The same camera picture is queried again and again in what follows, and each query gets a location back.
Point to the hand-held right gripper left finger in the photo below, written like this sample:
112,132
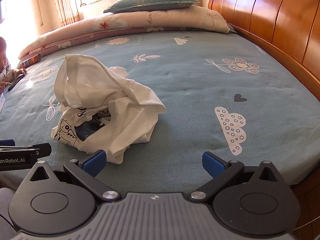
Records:
95,163

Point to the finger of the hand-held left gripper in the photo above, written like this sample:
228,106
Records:
7,142
42,150

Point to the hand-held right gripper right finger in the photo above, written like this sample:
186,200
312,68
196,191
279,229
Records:
212,164

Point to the white printed long-sleeve shirt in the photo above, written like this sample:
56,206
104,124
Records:
112,87

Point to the person's grey trousers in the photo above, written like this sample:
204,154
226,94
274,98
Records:
6,205

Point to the blue floral bed sheet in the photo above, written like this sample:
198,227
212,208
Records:
187,92

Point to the red chips can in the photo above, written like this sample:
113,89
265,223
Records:
31,60

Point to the pink floral folded quilt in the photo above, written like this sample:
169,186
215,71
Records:
125,23

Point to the wooden headboard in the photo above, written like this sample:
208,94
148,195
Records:
275,10

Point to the teal floral pillow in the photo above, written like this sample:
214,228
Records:
150,1

